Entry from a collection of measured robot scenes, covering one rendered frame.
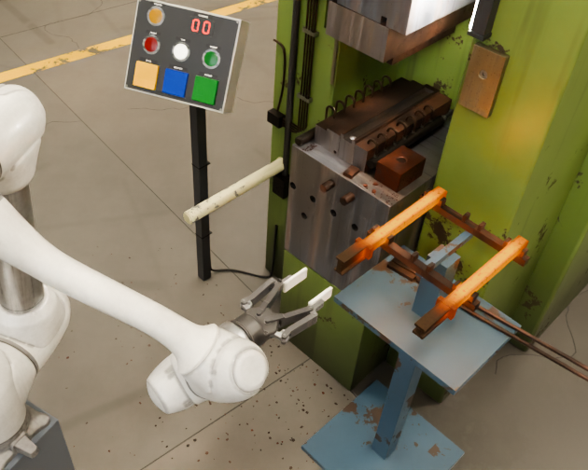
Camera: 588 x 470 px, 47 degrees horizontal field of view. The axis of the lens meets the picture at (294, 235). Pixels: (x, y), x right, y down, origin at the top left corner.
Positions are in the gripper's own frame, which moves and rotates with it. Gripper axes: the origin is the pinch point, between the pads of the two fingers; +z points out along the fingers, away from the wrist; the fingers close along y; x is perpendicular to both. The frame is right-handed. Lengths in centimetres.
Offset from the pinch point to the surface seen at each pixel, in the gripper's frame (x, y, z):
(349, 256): 2.3, 0.9, 11.9
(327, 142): -8, -41, 51
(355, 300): -25.9, -3.2, 24.0
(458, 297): 1.3, 24.3, 21.7
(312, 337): -89, -32, 45
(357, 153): -5, -29, 51
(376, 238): 1.3, 0.4, 22.2
